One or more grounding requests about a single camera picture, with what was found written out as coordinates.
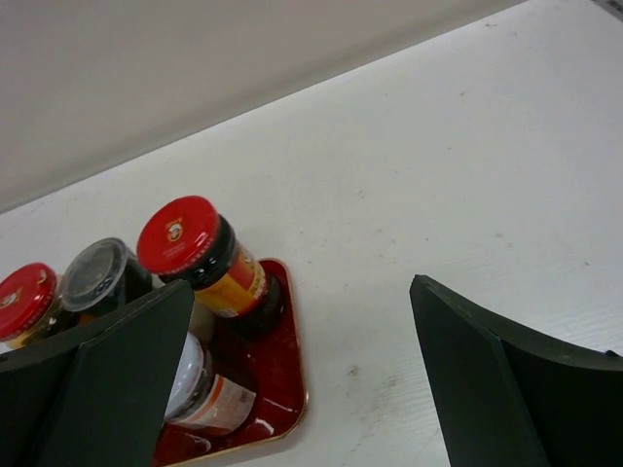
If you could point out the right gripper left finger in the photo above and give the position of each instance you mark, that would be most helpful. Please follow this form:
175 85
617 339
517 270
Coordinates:
95 395

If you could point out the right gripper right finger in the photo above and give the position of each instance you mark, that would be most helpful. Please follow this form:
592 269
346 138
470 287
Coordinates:
508 395

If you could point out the grey lid spice jar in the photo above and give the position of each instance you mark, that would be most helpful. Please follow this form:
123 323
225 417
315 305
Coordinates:
210 391

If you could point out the clear cap grinder bottle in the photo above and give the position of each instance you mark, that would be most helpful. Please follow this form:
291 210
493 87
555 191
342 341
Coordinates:
102 278

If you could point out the red lid dark sauce jar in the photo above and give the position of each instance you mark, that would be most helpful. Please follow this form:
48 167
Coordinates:
188 239

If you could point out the black cap white bottle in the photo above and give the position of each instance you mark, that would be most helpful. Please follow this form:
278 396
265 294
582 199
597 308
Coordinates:
202 323

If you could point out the red lacquer tray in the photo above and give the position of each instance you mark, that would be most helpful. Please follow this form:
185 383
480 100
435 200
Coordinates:
275 360

